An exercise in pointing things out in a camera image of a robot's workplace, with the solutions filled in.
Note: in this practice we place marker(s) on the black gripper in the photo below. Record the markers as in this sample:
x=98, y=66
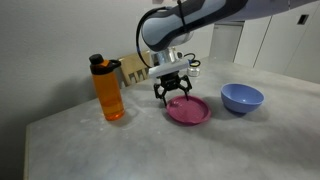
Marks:
x=170, y=81

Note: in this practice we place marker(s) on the pink plastic plate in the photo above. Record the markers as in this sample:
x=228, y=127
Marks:
x=188, y=111

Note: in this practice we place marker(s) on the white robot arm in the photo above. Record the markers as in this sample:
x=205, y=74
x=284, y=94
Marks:
x=173, y=23

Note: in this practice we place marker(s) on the blue plastic bowl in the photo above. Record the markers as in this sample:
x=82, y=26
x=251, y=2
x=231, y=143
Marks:
x=241, y=98

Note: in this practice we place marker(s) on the small silver candle jar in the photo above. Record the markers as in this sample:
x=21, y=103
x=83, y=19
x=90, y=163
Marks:
x=193, y=71

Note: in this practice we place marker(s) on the wooden block holder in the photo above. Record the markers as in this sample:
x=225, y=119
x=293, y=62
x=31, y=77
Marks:
x=133, y=65

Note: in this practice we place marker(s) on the orange water bottle black cap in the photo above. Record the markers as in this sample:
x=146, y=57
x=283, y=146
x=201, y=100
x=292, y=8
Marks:
x=108, y=96

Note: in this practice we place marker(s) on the low grey cabinet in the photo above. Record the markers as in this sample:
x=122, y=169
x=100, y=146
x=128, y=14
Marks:
x=225, y=41

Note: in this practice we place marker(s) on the tall white cabinet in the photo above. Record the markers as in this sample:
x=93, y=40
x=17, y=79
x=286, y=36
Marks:
x=283, y=43

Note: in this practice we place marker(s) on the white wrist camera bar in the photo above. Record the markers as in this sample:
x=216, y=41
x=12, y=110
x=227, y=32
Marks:
x=166, y=69

